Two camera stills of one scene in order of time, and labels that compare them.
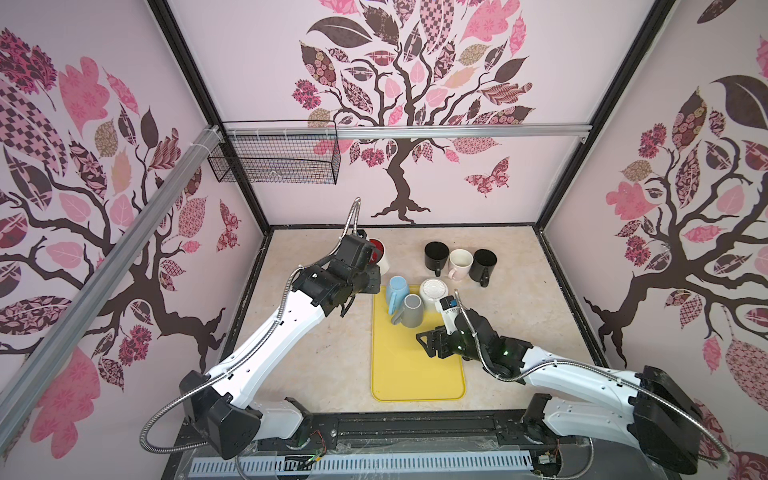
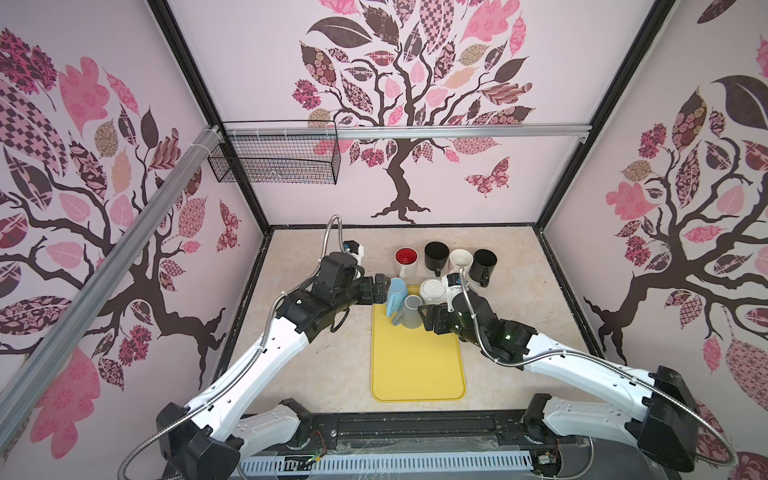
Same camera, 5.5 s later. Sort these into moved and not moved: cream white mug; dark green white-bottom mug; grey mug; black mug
Moved: cream white mug
Not moved: black mug; dark green white-bottom mug; grey mug
